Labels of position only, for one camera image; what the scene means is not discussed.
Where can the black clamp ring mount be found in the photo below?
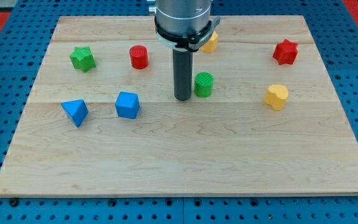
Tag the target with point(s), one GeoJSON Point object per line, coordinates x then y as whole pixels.
{"type": "Point", "coordinates": [187, 42]}

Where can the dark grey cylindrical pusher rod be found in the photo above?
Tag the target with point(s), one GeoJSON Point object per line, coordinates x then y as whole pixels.
{"type": "Point", "coordinates": [182, 74]}

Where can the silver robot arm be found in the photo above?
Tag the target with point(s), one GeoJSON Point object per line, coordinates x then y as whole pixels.
{"type": "Point", "coordinates": [183, 26]}

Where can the blue cube block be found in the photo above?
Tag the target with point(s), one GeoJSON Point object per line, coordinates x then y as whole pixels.
{"type": "Point", "coordinates": [127, 105]}

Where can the yellow pentagon block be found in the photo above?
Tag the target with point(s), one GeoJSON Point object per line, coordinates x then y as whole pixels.
{"type": "Point", "coordinates": [211, 44]}

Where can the green cylinder block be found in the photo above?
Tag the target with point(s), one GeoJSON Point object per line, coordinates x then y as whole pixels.
{"type": "Point", "coordinates": [204, 84]}

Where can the red cylinder block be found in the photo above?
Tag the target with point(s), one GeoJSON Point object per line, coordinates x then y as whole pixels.
{"type": "Point", "coordinates": [139, 56]}

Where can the red star block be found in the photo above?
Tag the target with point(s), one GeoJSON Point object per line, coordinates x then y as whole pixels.
{"type": "Point", "coordinates": [286, 52]}

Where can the green star block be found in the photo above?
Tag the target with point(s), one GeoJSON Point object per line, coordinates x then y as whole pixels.
{"type": "Point", "coordinates": [82, 59]}

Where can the yellow heart block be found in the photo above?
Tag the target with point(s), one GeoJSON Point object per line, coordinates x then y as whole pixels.
{"type": "Point", "coordinates": [276, 96]}

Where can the light wooden board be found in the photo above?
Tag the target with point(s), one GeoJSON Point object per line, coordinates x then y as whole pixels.
{"type": "Point", "coordinates": [230, 144]}

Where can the blue triangular prism block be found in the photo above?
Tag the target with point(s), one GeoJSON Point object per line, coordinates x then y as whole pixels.
{"type": "Point", "coordinates": [76, 110]}

